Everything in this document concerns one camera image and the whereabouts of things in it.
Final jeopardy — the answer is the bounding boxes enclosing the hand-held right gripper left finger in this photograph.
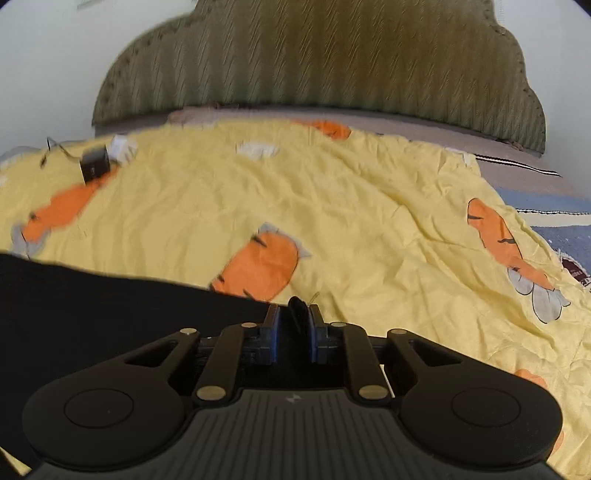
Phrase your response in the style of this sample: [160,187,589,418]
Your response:
[122,302,281,408]

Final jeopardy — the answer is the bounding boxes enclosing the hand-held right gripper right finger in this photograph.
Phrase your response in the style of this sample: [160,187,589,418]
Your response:
[308,302,462,408]

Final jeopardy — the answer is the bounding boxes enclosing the black pants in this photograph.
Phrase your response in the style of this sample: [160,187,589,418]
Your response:
[0,251,310,468]

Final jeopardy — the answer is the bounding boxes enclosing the yellow carrot print blanket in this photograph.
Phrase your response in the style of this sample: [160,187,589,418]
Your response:
[0,117,591,480]

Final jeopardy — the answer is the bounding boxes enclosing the white paper piece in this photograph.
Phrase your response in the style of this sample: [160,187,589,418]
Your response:
[107,134,138,164]

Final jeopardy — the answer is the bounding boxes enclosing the black power adapter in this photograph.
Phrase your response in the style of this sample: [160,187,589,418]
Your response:
[79,147,112,185]

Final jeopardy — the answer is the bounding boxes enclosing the olive padded headboard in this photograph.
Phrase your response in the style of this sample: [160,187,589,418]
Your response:
[91,0,548,155]

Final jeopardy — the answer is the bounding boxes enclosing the black charger cable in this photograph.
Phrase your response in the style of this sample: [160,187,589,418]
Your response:
[39,136,86,169]

